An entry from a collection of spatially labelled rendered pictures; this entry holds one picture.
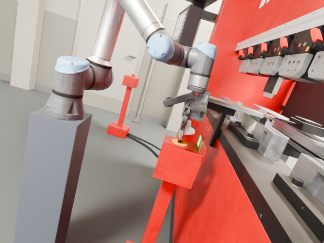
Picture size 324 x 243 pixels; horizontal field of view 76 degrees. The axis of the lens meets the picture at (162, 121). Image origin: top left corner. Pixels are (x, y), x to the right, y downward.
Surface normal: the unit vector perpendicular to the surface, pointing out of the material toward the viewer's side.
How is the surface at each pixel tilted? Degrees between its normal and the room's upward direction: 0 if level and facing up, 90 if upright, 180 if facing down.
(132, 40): 90
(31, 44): 90
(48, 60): 90
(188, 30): 90
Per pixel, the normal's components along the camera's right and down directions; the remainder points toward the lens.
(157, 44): -0.40, 0.14
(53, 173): 0.00, 0.28
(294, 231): 0.29, -0.92
